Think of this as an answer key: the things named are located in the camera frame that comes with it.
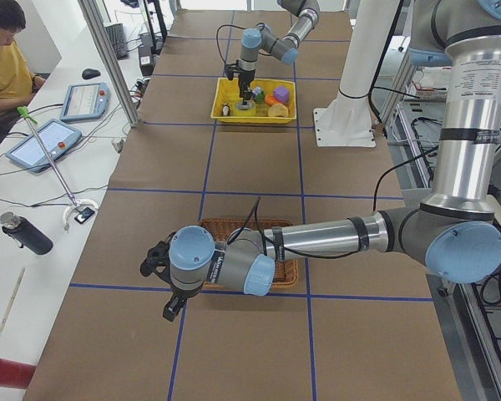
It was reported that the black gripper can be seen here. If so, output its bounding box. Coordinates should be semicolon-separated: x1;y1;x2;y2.
139;236;189;321
226;60;256;107

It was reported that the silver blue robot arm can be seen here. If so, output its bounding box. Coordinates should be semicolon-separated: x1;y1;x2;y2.
139;1;501;320
225;0;320;110

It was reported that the yellow woven basket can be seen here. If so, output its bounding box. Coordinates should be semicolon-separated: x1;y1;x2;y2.
210;78;296;124

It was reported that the brown wicker basket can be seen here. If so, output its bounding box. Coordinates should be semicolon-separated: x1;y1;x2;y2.
198;217;299;289

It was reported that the orange toy carrot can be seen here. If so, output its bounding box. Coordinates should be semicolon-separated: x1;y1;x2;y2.
265;94;280;106

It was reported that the beige toy croissant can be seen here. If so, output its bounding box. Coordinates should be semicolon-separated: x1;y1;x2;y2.
267;103;289;118

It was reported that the purple foam cube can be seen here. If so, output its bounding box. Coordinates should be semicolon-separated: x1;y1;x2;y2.
273;85;290;104

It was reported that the black keyboard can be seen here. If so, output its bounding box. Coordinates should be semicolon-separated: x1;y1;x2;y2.
104;23;129;59

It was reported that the wooden stick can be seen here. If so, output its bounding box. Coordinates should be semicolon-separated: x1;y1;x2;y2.
0;266;26;337

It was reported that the black computer mouse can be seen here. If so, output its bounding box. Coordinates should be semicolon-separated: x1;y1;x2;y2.
81;69;101;80

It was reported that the upper blue teach pendant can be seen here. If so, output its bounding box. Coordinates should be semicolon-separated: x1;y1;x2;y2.
59;83;110;123

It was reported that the black water bottle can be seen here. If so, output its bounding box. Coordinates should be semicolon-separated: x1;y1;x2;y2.
0;211;53;255

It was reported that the red cylinder object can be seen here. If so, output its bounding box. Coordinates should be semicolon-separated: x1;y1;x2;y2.
0;358;37;389

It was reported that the grabber reaching stick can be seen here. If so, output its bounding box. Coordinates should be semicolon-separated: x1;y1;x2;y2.
17;106;99;231

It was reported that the person in yellow shirt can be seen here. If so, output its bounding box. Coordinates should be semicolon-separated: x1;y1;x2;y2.
0;0;45;142

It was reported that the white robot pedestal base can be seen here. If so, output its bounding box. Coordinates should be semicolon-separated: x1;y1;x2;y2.
313;0;402;148

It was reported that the aluminium frame post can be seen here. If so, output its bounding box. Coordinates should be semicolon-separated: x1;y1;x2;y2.
78;0;139;128

